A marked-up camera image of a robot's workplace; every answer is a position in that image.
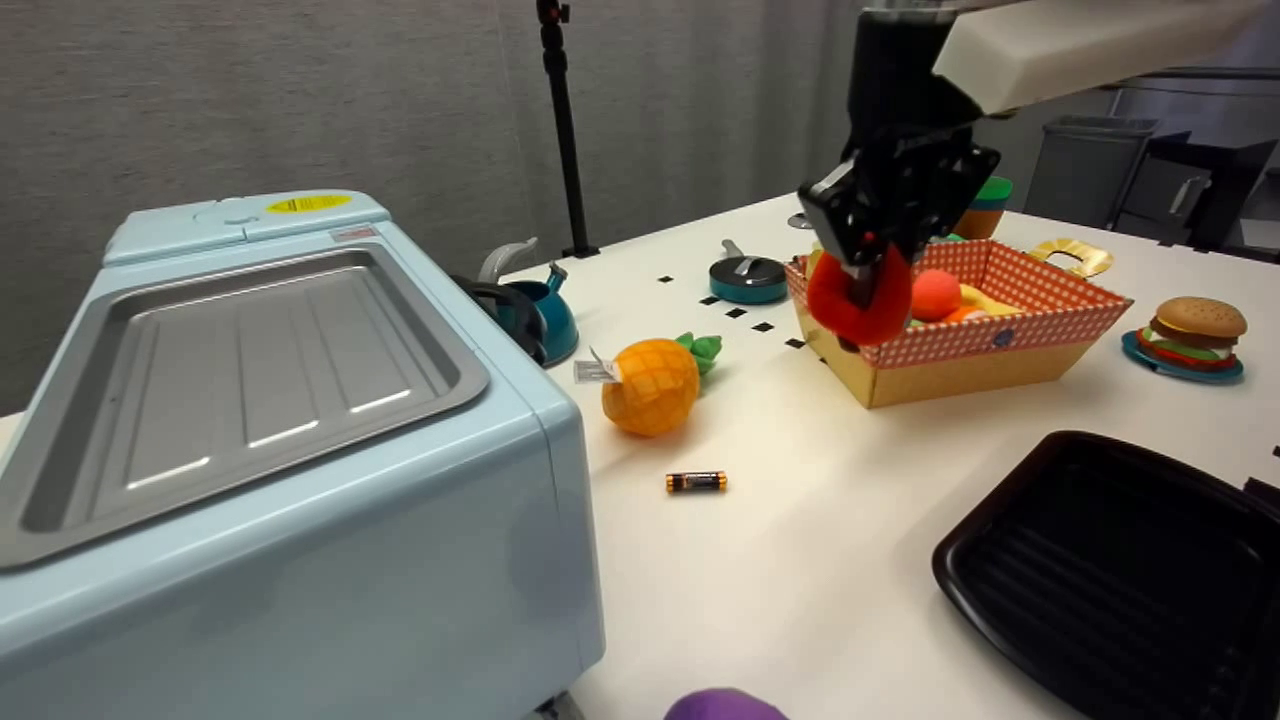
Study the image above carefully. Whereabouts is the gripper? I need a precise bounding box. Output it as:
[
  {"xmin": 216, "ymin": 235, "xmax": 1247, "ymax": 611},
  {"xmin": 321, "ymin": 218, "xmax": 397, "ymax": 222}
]
[{"xmin": 797, "ymin": 6, "xmax": 1002, "ymax": 309}]

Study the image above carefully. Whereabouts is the red apple plush toy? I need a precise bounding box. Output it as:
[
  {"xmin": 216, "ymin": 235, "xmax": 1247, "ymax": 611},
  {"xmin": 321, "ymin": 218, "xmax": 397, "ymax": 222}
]
[{"xmin": 806, "ymin": 244, "xmax": 914, "ymax": 349}]

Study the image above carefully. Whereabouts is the orange plush toy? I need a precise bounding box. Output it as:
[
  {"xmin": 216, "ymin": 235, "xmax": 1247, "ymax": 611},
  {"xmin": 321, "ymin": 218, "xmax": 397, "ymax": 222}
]
[{"xmin": 910, "ymin": 268, "xmax": 964, "ymax": 323}]

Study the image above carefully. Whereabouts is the yellow plush toy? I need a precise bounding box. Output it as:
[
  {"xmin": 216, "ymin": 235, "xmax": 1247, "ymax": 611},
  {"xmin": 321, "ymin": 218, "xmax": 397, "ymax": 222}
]
[{"xmin": 958, "ymin": 283, "xmax": 1025, "ymax": 320}]

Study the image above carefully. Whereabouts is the orange checkered paper basket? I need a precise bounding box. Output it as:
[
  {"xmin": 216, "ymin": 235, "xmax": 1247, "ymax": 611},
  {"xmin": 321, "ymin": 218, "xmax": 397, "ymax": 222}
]
[{"xmin": 784, "ymin": 238, "xmax": 1135, "ymax": 410}]

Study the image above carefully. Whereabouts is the pineapple plush toy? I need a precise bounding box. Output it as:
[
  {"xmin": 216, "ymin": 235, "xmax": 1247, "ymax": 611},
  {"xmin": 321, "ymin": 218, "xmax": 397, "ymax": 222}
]
[{"xmin": 573, "ymin": 332, "xmax": 724, "ymax": 439}]

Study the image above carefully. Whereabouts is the purple plush toy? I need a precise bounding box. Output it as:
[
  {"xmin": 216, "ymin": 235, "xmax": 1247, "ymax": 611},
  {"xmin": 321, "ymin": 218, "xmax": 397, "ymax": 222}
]
[{"xmin": 663, "ymin": 687, "xmax": 791, "ymax": 720}]

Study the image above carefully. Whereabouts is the teal toy pot with lid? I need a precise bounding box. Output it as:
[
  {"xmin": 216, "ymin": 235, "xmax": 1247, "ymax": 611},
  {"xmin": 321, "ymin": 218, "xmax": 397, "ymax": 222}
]
[{"xmin": 708, "ymin": 239, "xmax": 790, "ymax": 306}]

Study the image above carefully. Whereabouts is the grey bin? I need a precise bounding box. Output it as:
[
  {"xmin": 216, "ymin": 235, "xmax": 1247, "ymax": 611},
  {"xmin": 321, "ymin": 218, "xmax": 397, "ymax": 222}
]
[{"xmin": 1023, "ymin": 114, "xmax": 1162, "ymax": 230}]

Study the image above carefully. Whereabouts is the teal toy plate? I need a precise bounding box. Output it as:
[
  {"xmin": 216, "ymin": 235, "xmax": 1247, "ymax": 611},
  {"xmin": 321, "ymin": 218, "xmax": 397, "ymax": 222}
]
[{"xmin": 1120, "ymin": 330, "xmax": 1246, "ymax": 386}]

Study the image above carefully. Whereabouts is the black cabinet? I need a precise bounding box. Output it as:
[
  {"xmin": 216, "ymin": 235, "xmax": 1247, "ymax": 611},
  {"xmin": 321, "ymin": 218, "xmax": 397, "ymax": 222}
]
[{"xmin": 1112, "ymin": 130, "xmax": 1280, "ymax": 253}]

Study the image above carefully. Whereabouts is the toy burger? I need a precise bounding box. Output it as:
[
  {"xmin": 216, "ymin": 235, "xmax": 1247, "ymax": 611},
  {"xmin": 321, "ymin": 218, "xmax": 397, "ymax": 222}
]
[{"xmin": 1139, "ymin": 296, "xmax": 1249, "ymax": 374}]

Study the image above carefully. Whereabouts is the stand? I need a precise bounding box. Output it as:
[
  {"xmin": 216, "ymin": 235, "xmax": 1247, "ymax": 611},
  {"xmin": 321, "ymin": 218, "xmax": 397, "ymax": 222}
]
[{"xmin": 535, "ymin": 0, "xmax": 601, "ymax": 260}]

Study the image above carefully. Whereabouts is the teal toy kettle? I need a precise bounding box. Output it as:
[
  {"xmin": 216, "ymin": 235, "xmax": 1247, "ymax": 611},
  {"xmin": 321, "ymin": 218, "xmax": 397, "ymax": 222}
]
[{"xmin": 449, "ymin": 237, "xmax": 581, "ymax": 369}]

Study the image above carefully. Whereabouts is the black ribbed tray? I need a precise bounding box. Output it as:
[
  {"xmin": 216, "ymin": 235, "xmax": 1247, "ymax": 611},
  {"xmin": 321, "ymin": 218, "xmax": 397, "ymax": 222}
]
[{"xmin": 931, "ymin": 430, "xmax": 1280, "ymax": 720}]

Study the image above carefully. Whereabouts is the light blue toaster oven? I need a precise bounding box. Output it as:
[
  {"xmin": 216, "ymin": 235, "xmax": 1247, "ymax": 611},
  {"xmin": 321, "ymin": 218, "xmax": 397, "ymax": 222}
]
[{"xmin": 0, "ymin": 189, "xmax": 608, "ymax": 720}]

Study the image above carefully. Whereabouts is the grey metal oven tray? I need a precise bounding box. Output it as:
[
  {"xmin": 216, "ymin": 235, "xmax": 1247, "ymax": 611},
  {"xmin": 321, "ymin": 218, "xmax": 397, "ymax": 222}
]
[{"xmin": 0, "ymin": 243, "xmax": 492, "ymax": 572}]

